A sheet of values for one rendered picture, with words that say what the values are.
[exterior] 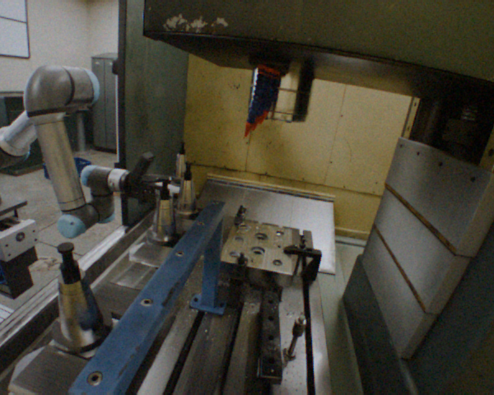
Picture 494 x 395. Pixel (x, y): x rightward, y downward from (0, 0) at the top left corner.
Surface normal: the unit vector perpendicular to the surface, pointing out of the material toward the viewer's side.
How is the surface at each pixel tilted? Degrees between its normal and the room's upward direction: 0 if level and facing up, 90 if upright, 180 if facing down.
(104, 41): 90
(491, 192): 90
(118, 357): 0
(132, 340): 0
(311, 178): 90
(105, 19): 90
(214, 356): 0
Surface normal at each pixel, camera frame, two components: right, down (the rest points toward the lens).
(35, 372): 0.13, -0.92
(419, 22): -0.15, 0.36
